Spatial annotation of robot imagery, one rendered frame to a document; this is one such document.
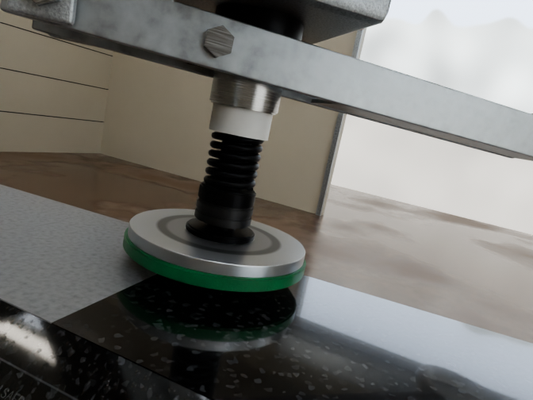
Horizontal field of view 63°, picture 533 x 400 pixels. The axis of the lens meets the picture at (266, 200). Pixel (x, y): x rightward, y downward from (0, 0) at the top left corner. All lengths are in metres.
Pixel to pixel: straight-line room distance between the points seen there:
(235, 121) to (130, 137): 6.45
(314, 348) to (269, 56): 0.28
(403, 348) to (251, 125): 0.28
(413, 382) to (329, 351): 0.07
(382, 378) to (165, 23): 0.37
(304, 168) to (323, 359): 5.15
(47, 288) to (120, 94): 6.66
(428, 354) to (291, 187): 5.16
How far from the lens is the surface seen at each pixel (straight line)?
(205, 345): 0.38
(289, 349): 0.40
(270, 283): 0.45
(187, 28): 0.44
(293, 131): 5.57
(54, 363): 0.38
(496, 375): 0.50
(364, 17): 0.45
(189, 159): 6.27
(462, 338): 0.55
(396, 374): 0.42
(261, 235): 0.55
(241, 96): 0.47
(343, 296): 0.55
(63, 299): 0.44
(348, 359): 0.42
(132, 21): 0.44
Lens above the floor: 1.02
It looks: 10 degrees down
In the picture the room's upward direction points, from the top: 12 degrees clockwise
